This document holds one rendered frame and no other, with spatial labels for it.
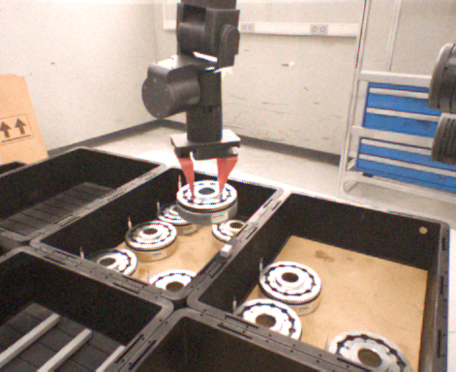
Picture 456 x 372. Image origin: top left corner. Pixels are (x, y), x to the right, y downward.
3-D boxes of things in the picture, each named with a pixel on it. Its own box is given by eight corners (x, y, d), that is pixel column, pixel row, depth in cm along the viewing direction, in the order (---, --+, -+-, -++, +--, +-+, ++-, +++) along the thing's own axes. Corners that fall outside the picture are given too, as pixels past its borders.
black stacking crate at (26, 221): (86, 185, 112) (80, 147, 108) (171, 207, 100) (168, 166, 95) (-61, 255, 81) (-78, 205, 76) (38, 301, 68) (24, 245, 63)
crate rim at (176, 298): (170, 172, 96) (169, 164, 95) (286, 198, 83) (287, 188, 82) (26, 256, 64) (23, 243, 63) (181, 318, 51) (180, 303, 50)
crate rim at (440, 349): (287, 198, 83) (287, 188, 82) (447, 233, 70) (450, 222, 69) (181, 318, 51) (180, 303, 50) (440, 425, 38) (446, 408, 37)
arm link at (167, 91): (242, 25, 53) (194, 15, 57) (186, 30, 45) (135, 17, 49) (232, 109, 59) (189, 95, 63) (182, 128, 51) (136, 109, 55)
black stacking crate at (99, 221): (172, 207, 99) (170, 167, 95) (283, 236, 87) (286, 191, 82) (40, 302, 68) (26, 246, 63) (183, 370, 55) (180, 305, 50)
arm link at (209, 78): (228, 61, 58) (198, 59, 61) (198, 67, 53) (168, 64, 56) (228, 108, 61) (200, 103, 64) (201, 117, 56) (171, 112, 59)
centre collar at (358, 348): (351, 340, 53) (351, 336, 53) (390, 353, 51) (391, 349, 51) (346, 368, 49) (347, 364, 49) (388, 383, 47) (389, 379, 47)
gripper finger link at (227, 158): (239, 198, 65) (239, 144, 61) (197, 203, 63) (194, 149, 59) (228, 181, 70) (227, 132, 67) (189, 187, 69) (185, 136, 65)
